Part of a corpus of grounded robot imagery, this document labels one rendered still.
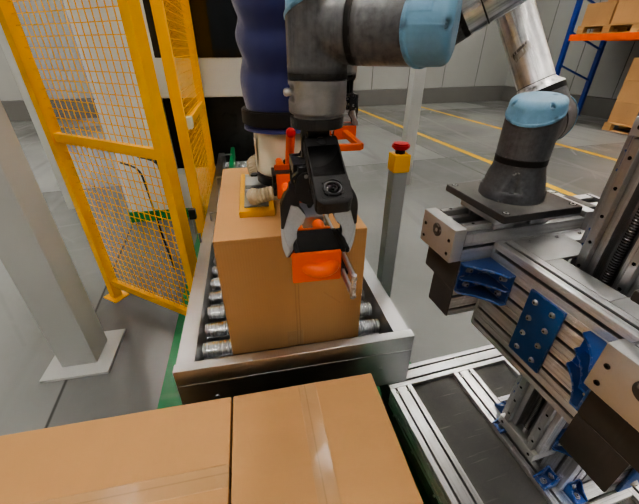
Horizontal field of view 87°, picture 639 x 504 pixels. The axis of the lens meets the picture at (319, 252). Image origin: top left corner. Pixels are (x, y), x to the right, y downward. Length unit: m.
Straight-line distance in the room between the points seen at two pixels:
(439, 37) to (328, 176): 0.18
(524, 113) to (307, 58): 0.58
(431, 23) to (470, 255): 0.62
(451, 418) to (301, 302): 0.74
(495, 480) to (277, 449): 0.73
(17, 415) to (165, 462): 1.19
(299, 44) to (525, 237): 0.75
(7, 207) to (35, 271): 0.28
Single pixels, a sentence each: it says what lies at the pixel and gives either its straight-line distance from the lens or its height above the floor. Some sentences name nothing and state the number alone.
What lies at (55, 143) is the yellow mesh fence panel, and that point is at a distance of 2.15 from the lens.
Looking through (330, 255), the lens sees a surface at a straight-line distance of 0.50.
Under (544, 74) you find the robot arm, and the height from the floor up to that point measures 1.30.
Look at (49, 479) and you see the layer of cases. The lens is 1.07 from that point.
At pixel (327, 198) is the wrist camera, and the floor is 1.21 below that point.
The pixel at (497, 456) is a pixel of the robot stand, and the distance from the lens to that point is 1.42.
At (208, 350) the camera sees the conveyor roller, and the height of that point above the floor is 0.54.
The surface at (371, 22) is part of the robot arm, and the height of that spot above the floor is 1.38.
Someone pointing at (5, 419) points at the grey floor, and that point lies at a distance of 2.09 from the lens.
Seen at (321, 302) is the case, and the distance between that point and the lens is 1.01.
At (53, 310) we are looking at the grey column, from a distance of 1.92.
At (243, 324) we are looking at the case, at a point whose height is 0.67.
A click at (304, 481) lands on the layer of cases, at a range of 0.90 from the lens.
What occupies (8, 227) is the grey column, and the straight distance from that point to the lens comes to 1.74.
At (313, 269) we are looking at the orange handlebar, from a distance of 0.49.
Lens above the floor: 1.36
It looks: 31 degrees down
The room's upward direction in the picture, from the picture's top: straight up
